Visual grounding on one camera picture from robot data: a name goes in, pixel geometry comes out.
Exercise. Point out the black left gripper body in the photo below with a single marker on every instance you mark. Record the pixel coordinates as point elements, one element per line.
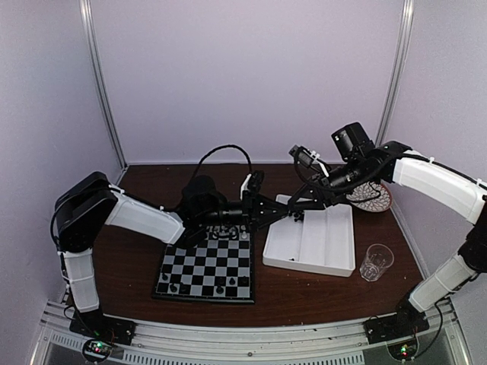
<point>249,211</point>

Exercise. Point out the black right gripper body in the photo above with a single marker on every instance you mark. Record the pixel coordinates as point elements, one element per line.
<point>327,197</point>

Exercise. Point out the white plastic compartment tray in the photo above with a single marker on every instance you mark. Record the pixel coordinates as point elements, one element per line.
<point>323,243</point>

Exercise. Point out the black white chess board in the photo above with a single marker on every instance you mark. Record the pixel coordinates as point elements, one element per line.
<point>202,265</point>

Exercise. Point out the black chess pawn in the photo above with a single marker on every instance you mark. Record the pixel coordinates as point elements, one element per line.
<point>245,280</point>

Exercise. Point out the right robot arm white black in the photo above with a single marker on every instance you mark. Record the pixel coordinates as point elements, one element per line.
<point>432,182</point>

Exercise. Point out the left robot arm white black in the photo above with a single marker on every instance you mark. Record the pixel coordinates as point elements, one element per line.
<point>81,213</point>

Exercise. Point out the black chess pieces pile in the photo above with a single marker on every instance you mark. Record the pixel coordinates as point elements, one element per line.
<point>298,216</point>

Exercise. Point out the white chess pieces row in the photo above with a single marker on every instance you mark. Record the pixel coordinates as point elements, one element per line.
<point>228,232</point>

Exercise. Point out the patterned ceramic plate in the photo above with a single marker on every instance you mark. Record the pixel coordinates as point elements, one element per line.
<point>371,197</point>

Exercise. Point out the clear drinking glass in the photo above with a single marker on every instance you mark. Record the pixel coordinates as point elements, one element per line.
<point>378,258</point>

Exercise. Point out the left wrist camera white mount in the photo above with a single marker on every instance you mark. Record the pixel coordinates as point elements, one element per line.
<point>252,182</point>

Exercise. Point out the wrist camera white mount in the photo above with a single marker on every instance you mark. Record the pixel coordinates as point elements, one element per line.
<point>309,159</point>
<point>252,182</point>

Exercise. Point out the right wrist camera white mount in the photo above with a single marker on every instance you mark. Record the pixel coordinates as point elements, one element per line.
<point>309,159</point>

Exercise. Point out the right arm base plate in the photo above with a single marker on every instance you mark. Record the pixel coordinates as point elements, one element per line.
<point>388,328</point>

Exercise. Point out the front aluminium rail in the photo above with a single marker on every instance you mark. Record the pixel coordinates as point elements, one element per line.
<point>331,343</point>

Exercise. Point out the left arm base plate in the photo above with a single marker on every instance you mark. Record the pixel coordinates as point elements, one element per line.
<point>107,329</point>

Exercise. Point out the right aluminium frame post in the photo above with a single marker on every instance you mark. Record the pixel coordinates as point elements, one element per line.
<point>402,48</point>

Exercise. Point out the aluminium frame post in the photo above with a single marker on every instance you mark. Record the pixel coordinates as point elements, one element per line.
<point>402,48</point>
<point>100,85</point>

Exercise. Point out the left aluminium frame post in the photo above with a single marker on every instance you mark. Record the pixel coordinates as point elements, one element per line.
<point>100,85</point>

